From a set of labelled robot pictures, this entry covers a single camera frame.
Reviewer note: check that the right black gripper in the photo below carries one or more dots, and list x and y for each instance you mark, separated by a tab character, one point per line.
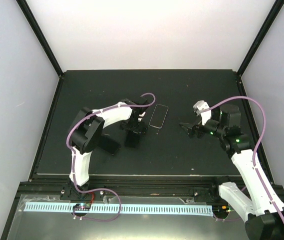
192	132

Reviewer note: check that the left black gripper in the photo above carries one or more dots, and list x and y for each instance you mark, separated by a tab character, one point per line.
139	130

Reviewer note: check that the silver edged smartphone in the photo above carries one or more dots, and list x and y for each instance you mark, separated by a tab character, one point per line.
158	117

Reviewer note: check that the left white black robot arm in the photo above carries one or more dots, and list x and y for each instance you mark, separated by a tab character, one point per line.
86	133

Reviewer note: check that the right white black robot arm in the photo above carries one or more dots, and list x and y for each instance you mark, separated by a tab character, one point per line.
261	210

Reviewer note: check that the black table mat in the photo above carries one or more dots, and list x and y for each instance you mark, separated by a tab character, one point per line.
166	152

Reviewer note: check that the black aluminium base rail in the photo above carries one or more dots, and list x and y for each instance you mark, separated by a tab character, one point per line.
203	189

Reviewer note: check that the light blue slotted cable duct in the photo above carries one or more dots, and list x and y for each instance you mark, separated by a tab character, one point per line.
113	208

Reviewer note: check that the right black frame post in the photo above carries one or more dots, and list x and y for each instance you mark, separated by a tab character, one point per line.
266	25

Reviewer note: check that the black frame post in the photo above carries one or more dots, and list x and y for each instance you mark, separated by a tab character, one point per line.
26	10
266	25

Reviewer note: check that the left black frame post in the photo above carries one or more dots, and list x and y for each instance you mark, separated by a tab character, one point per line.
26	10

